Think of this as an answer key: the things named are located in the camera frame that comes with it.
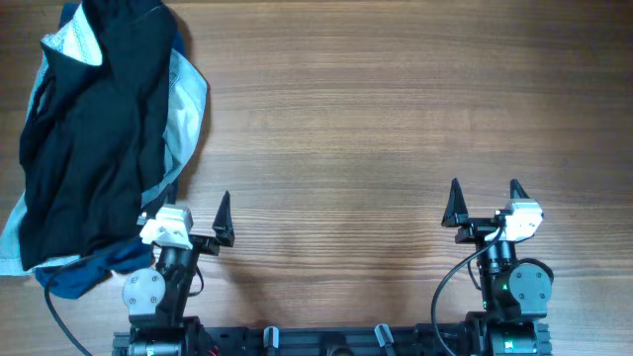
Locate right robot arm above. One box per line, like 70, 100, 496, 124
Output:
431, 179, 555, 356

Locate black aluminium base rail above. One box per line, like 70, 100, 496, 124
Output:
112, 321, 553, 356

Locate dark blue garment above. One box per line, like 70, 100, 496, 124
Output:
35, 3, 187, 300

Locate grey rail clip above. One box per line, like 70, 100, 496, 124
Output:
374, 323, 396, 356
262, 326, 280, 350

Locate light blue denim shorts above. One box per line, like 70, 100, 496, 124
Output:
1, 3, 209, 276

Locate black shorts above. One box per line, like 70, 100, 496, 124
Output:
19, 1, 177, 269

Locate left grey rail clip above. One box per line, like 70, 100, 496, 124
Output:
262, 326, 280, 350

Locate right grey rail clip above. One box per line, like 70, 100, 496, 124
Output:
374, 323, 396, 356

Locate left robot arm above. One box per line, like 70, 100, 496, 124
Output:
112, 192, 235, 356

